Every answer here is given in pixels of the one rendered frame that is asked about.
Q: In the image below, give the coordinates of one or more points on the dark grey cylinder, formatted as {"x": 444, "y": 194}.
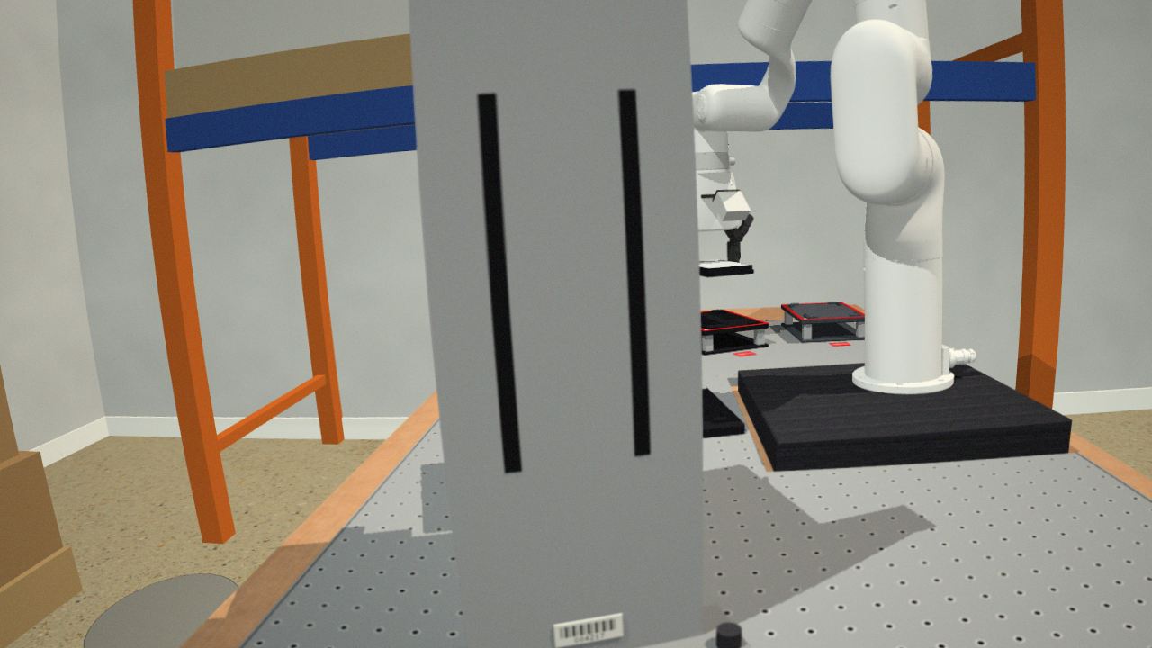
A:
{"x": 728, "y": 635}

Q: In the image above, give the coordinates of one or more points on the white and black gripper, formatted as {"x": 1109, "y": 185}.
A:
{"x": 708, "y": 181}

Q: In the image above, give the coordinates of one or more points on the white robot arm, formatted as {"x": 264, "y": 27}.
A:
{"x": 881, "y": 157}

